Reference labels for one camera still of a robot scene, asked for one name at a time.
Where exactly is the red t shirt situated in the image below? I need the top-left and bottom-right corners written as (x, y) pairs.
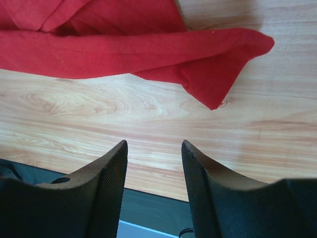
top-left (0, 0), bottom-right (274, 110)

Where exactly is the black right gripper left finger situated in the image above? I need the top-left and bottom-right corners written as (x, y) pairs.
top-left (0, 140), bottom-right (128, 238)

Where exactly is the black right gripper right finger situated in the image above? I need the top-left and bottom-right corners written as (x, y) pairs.
top-left (181, 141), bottom-right (317, 238)

